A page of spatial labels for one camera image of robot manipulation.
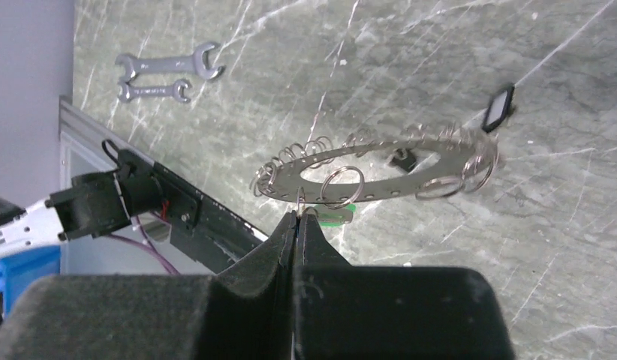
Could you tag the silver wrench lower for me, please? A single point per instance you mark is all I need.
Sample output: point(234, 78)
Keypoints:
point(176, 91)

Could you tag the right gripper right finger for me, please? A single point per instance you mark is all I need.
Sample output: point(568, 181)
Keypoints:
point(311, 248)

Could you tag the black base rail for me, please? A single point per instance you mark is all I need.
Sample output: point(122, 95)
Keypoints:
point(201, 227)

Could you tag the aluminium frame rail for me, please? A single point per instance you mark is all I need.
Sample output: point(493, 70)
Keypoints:
point(88, 131)

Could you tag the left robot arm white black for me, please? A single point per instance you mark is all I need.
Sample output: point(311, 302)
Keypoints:
point(92, 206)

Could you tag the white key tag black frame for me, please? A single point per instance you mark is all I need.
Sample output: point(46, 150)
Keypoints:
point(500, 107)

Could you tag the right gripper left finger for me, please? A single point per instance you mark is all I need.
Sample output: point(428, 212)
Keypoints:
point(250, 302)

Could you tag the black head key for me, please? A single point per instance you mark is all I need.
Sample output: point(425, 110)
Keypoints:
point(403, 159)

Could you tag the silver wrench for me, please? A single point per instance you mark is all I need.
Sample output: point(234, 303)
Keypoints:
point(176, 91)
point(196, 63)

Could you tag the green head key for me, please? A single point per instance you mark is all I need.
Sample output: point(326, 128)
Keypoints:
point(326, 216)

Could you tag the silver wrench upper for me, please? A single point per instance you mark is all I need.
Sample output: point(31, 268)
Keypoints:
point(196, 63)

